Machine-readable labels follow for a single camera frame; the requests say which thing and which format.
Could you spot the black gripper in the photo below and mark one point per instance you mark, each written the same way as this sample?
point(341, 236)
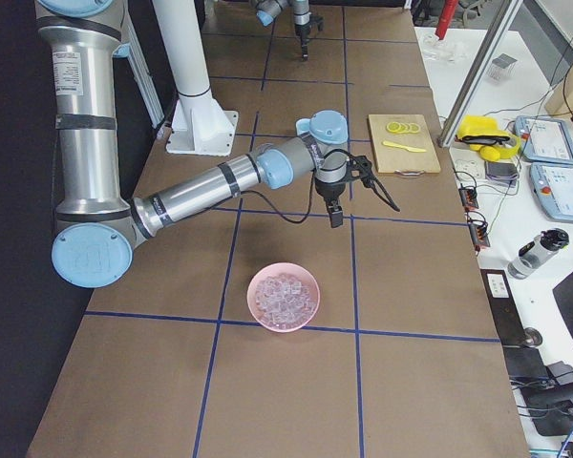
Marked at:
point(303, 23)
point(328, 192)

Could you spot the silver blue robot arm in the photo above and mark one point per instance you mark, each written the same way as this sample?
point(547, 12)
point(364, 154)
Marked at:
point(97, 230)
point(267, 11)

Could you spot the light blue paper cup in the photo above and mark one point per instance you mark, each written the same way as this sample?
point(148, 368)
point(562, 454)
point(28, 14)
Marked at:
point(302, 126)

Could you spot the pink bowl of ice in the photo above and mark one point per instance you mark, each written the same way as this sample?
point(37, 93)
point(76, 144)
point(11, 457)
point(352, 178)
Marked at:
point(283, 297)

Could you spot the yellow plastic knife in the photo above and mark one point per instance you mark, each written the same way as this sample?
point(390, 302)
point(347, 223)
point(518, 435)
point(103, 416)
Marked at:
point(411, 149)

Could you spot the wooden cutting board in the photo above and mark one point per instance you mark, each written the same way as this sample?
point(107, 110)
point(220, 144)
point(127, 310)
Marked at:
point(395, 161)

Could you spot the lemon slice near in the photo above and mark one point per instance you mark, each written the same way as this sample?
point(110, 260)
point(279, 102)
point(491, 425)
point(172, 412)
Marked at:
point(394, 127)

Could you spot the lemon slice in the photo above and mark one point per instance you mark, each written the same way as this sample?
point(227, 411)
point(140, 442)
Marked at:
point(404, 128)
point(394, 127)
point(413, 128)

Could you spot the lemon slice middle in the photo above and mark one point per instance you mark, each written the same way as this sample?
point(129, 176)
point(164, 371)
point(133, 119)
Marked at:
point(404, 128)

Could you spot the lemon slice far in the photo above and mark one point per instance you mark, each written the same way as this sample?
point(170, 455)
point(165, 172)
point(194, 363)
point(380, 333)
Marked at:
point(413, 128)

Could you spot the clear water bottle black cap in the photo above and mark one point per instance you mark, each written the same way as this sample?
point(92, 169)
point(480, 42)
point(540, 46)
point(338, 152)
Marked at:
point(537, 252)

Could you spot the upper teach pendant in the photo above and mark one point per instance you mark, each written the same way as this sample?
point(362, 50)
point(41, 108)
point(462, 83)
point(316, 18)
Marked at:
point(544, 139)

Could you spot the teach pendant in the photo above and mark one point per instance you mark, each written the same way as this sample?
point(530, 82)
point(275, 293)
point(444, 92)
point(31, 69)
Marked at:
point(553, 186)
point(544, 139)

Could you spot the lower teach pendant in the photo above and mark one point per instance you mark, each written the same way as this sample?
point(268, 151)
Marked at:
point(553, 186)

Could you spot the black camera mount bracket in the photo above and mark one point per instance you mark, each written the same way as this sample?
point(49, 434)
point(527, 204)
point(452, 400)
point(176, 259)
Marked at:
point(360, 168)

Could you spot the white camera stand pillar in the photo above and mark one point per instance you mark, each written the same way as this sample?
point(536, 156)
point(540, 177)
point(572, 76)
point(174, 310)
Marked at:
point(200, 126)

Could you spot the aluminium frame post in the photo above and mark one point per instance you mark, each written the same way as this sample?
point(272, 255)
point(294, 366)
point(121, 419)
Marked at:
point(499, 26)

